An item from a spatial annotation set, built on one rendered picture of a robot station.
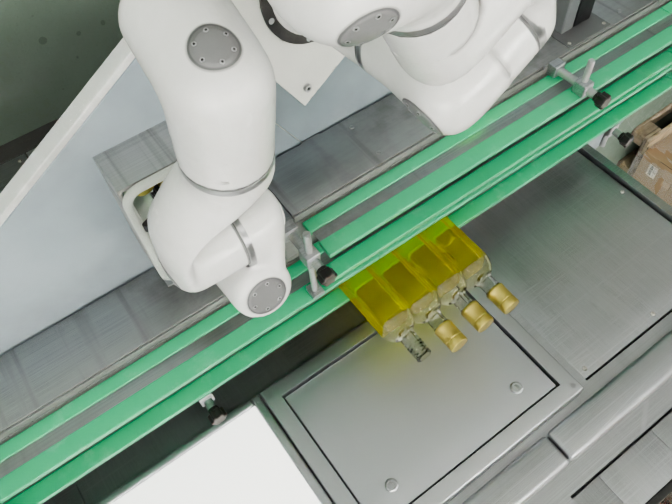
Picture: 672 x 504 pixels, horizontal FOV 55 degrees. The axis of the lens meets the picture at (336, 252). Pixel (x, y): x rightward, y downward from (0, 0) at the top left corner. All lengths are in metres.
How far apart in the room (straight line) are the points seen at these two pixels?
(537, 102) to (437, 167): 0.24
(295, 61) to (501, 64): 0.34
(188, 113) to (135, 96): 0.45
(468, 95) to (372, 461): 0.68
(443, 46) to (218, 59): 0.19
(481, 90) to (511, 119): 0.54
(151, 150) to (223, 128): 0.46
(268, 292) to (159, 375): 0.37
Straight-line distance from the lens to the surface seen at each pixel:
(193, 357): 1.06
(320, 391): 1.18
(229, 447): 1.17
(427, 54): 0.55
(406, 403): 1.17
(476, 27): 0.57
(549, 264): 1.39
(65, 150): 0.92
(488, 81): 0.68
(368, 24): 0.41
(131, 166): 0.91
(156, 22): 0.48
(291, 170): 1.09
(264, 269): 0.72
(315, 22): 0.41
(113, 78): 0.89
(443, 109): 0.67
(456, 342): 1.07
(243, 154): 0.50
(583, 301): 1.36
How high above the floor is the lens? 1.44
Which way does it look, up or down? 28 degrees down
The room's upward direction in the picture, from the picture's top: 139 degrees clockwise
